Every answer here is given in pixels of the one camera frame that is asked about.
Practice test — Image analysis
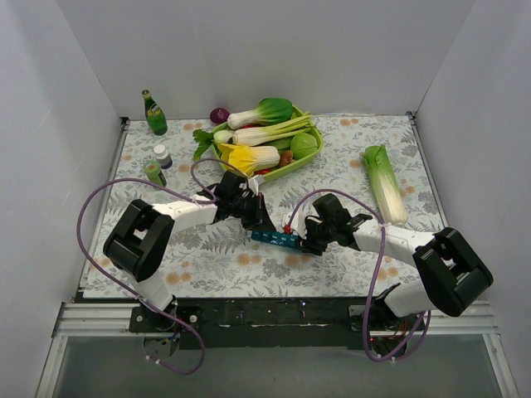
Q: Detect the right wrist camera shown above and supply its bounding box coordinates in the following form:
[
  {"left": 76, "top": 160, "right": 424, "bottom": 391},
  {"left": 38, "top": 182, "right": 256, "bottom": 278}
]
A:
[{"left": 281, "top": 212, "right": 305, "bottom": 236}]

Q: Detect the purple onion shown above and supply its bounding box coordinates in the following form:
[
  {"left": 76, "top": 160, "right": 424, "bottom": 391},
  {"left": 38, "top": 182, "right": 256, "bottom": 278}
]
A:
[{"left": 209, "top": 108, "right": 230, "bottom": 124}]

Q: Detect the bok choy top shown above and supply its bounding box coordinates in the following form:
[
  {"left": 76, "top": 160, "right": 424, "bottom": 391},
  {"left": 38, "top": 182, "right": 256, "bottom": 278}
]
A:
[{"left": 227, "top": 98, "right": 293, "bottom": 129}]

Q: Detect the green pill bottle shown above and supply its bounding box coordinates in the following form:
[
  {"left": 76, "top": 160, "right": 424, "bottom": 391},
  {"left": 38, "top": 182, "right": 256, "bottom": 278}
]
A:
[{"left": 143, "top": 160, "right": 167, "bottom": 187}]

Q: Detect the green glass bottle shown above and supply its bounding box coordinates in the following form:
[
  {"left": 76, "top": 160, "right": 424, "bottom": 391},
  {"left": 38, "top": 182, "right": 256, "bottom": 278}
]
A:
[{"left": 142, "top": 90, "right": 168, "bottom": 136}]

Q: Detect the brown mushroom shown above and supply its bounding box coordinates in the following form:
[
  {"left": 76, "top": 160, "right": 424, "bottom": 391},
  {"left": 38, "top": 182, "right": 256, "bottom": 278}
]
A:
[{"left": 278, "top": 150, "right": 294, "bottom": 167}]

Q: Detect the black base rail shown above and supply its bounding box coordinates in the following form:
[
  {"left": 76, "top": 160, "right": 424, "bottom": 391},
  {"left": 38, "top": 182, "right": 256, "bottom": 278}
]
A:
[{"left": 53, "top": 296, "right": 499, "bottom": 353}]

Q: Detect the white pill bottle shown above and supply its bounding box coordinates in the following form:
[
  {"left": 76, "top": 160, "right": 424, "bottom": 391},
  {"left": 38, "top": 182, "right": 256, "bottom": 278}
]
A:
[{"left": 153, "top": 144, "right": 173, "bottom": 169}]

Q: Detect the round green cabbage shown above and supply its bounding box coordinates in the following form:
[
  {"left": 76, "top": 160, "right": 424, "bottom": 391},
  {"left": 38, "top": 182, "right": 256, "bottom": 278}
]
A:
[{"left": 290, "top": 133, "right": 319, "bottom": 160}]

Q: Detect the celery stalk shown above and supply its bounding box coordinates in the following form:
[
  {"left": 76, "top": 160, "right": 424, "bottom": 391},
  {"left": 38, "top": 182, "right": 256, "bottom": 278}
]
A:
[{"left": 192, "top": 114, "right": 312, "bottom": 161}]

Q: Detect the teal weekly pill organizer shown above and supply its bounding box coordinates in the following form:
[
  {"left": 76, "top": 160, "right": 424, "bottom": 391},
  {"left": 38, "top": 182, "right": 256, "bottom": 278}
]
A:
[{"left": 251, "top": 231, "right": 301, "bottom": 250}]

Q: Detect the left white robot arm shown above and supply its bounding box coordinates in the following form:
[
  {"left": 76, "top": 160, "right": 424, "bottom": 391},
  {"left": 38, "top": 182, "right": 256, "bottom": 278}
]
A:
[{"left": 103, "top": 171, "right": 275, "bottom": 332}]

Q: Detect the floral table mat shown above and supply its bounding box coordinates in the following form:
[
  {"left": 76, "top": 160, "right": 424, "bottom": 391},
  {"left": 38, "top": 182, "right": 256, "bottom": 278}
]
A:
[{"left": 83, "top": 114, "right": 446, "bottom": 299}]

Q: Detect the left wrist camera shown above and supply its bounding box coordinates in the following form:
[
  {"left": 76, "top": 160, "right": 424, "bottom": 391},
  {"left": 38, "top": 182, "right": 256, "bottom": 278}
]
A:
[{"left": 246, "top": 174, "right": 265, "bottom": 195}]

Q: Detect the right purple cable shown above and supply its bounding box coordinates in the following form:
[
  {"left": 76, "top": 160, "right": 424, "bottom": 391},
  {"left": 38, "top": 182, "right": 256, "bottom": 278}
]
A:
[{"left": 288, "top": 188, "right": 431, "bottom": 363}]

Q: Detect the yellow cabbage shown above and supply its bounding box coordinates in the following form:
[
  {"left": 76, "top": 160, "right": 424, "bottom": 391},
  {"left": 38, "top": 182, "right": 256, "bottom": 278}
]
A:
[{"left": 217, "top": 143, "right": 280, "bottom": 177}]

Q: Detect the napa cabbage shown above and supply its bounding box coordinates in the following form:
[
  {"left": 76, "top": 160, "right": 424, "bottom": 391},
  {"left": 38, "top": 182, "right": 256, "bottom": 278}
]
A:
[{"left": 363, "top": 144, "right": 408, "bottom": 226}]

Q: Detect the green plastic basket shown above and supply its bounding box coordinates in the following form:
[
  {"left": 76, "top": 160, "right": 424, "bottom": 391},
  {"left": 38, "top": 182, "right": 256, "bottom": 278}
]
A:
[{"left": 210, "top": 105, "right": 324, "bottom": 182}]

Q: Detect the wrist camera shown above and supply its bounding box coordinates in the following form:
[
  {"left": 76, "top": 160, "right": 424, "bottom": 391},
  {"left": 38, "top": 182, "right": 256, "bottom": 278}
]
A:
[
  {"left": 246, "top": 174, "right": 265, "bottom": 195},
  {"left": 281, "top": 212, "right": 305, "bottom": 236}
]

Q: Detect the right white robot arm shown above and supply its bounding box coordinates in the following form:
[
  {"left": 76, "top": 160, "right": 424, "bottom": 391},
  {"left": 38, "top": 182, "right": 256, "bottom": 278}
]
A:
[{"left": 301, "top": 193, "right": 494, "bottom": 330}]

